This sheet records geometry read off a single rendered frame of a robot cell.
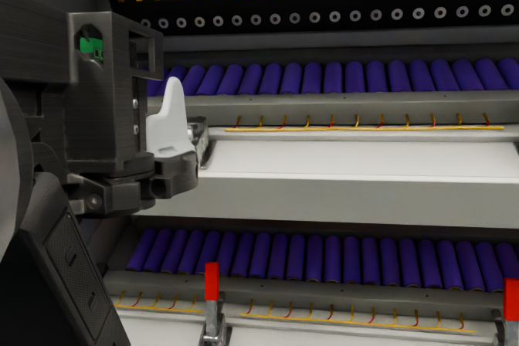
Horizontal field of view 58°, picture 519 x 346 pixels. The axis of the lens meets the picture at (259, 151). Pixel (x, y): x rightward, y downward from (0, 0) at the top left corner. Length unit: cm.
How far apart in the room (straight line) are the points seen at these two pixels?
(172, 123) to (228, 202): 13
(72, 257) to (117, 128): 5
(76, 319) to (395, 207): 25
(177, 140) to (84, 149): 10
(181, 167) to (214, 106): 19
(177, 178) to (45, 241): 8
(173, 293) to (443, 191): 30
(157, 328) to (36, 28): 40
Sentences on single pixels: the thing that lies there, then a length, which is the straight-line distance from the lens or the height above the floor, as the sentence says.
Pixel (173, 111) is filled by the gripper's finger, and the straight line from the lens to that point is 28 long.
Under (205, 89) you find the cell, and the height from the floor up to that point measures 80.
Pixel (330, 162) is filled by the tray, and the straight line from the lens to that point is 37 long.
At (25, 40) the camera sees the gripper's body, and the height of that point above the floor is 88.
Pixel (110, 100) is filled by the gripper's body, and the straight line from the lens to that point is 19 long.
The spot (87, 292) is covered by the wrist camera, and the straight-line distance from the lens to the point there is 20.
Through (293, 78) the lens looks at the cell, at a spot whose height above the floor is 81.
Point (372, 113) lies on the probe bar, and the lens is 41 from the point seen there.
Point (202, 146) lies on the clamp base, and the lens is 38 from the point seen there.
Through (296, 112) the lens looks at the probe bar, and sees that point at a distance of 41.
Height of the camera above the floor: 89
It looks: 20 degrees down
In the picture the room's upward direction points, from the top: 3 degrees counter-clockwise
